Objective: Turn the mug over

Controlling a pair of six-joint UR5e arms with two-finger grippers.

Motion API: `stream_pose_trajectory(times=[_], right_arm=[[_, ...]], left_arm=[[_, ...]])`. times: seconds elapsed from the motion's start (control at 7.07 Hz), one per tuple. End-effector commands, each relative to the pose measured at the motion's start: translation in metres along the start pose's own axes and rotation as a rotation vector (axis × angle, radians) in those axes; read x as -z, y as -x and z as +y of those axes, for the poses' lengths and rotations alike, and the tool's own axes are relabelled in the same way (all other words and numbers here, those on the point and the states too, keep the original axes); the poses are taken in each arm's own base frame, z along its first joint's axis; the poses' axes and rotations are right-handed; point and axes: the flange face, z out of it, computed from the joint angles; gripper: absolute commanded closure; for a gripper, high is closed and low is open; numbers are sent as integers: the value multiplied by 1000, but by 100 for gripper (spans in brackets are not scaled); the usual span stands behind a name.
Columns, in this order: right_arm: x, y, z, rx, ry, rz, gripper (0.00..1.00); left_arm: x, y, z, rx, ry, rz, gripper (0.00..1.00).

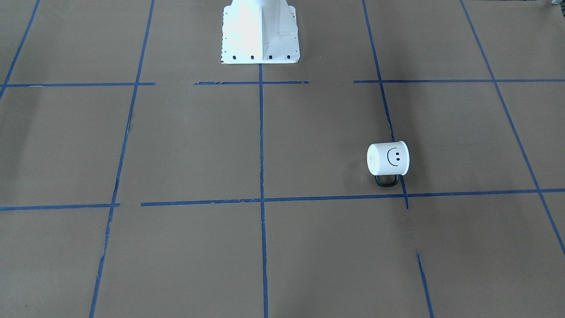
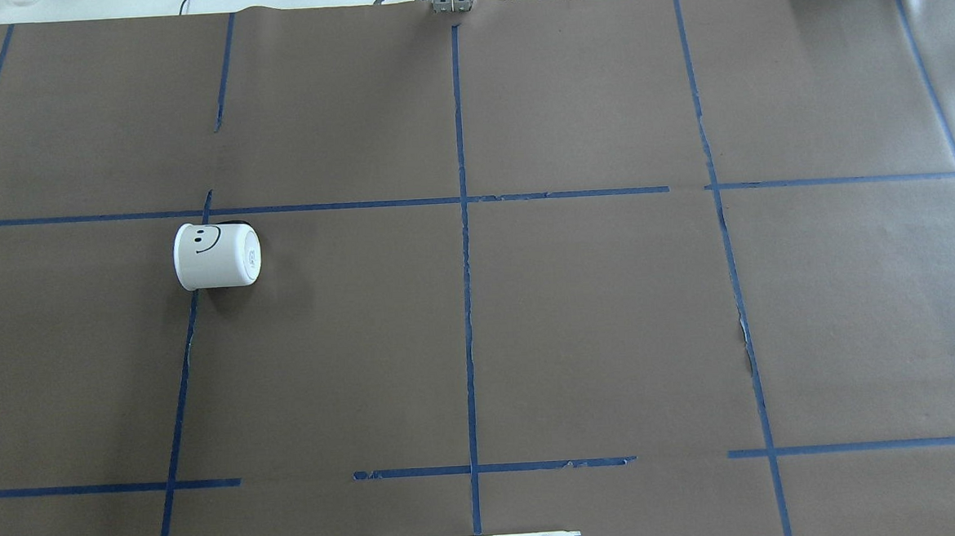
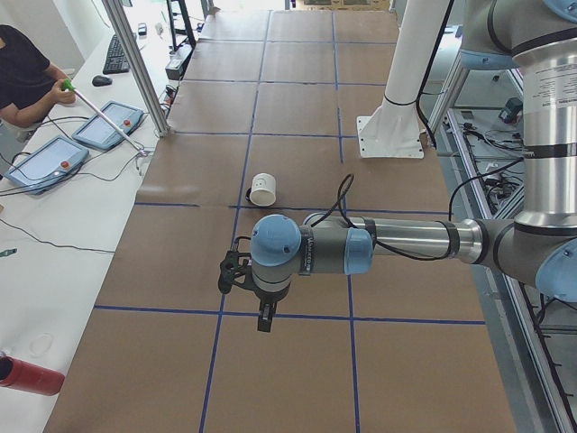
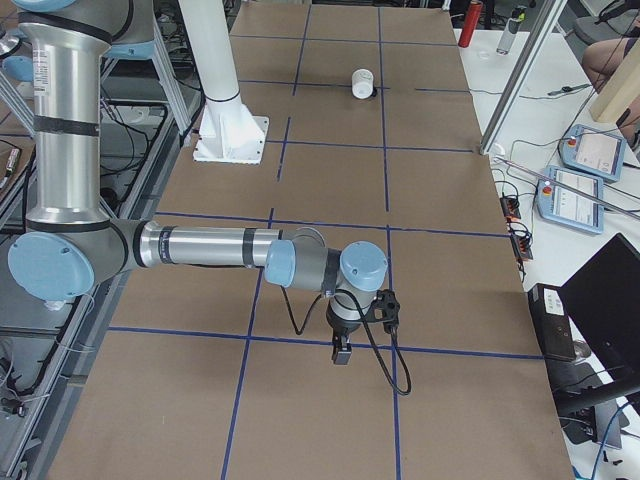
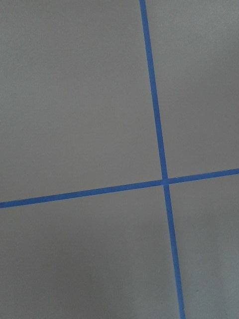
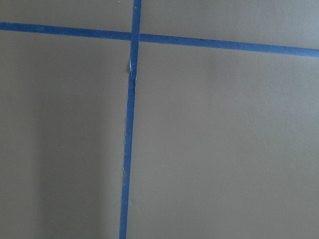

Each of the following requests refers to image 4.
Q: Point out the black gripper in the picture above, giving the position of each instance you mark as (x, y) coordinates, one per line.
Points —
(341, 326)

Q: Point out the white smiley mug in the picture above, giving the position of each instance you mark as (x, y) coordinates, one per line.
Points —
(362, 84)

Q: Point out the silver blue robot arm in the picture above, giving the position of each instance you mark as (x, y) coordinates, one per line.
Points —
(71, 244)

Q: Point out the black box device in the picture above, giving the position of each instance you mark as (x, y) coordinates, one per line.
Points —
(551, 323)

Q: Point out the near teach pendant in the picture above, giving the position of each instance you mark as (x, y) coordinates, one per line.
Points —
(563, 207)

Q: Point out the teach pendant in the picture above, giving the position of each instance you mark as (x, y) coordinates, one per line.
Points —
(593, 151)
(563, 207)

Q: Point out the long reach stick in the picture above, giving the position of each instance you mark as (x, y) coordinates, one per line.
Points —
(576, 191)

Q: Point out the black laptop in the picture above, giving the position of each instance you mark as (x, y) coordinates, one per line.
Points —
(602, 300)

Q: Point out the far teach pendant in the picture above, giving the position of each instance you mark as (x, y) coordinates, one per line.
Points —
(593, 151)

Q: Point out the red cylinder bottle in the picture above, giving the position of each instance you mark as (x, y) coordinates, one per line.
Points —
(471, 20)

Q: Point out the clear water bottle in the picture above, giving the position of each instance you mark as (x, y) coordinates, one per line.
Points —
(511, 29)

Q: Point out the wooden beam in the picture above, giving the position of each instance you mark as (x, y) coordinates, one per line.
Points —
(618, 100)

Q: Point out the seated person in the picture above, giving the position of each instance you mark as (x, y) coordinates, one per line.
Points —
(610, 36)

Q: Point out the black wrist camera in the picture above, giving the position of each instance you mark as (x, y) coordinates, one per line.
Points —
(384, 309)

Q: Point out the white camera post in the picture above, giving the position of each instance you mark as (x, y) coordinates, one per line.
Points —
(228, 132)

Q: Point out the aluminium frame post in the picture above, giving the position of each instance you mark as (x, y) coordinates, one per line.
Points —
(542, 28)

